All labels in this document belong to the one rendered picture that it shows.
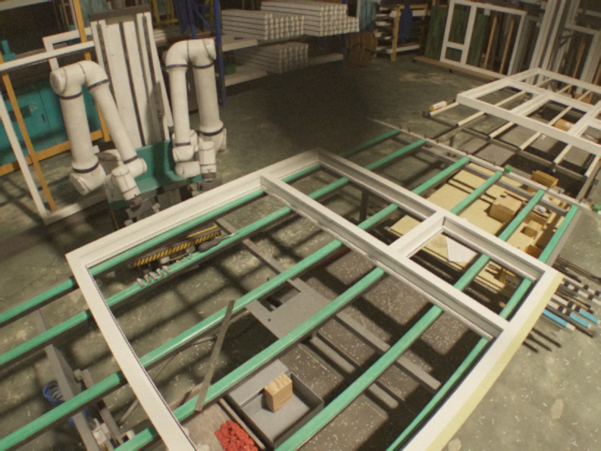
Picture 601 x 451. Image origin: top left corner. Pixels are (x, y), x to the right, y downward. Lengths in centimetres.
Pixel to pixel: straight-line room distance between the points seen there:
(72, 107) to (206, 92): 73
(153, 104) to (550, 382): 295
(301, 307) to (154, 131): 164
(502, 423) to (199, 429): 159
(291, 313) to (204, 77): 139
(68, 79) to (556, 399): 311
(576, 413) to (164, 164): 295
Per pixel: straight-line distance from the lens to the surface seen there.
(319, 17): 614
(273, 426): 147
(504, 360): 134
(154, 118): 256
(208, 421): 150
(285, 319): 140
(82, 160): 227
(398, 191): 196
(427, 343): 173
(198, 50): 218
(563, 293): 267
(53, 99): 519
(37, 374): 272
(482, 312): 144
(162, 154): 261
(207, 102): 231
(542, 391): 258
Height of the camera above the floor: 193
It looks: 37 degrees down
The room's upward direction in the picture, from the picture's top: straight up
